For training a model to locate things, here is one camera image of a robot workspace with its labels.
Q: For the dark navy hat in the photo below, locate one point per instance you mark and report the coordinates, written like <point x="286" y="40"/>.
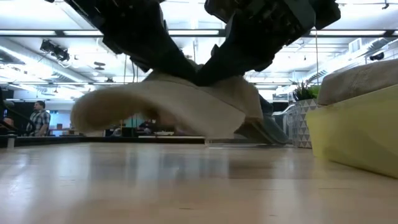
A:
<point x="267" y="130"/>

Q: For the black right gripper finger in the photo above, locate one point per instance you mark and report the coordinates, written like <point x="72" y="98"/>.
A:
<point x="217" y="70"/>

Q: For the beige cap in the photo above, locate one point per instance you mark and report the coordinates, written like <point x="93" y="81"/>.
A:
<point x="186" y="107"/>
<point x="357" y="81"/>

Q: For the black aluminium table frame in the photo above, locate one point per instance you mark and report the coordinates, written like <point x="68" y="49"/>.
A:
<point x="93" y="140"/>

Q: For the small silver post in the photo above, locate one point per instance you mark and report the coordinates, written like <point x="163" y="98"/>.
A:
<point x="11" y="141"/>

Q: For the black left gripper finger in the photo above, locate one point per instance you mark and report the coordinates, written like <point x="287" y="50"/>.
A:
<point x="180" y="67"/>

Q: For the light mesh cap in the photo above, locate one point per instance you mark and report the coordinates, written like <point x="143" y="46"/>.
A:
<point x="284" y="119"/>

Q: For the person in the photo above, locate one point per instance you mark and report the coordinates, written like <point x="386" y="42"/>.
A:
<point x="146" y="127"/>
<point x="38" y="119"/>

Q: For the black overhead crossbar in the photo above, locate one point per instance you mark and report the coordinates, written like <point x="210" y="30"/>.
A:
<point x="59" y="33"/>

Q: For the black ceiling-mounted device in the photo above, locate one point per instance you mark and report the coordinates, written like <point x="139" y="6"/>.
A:
<point x="54" y="49"/>

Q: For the yellow plastic bin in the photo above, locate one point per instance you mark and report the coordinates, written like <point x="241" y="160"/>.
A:
<point x="357" y="133"/>

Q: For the potted green plant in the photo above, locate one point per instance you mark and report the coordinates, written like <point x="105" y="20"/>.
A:
<point x="304" y="124"/>

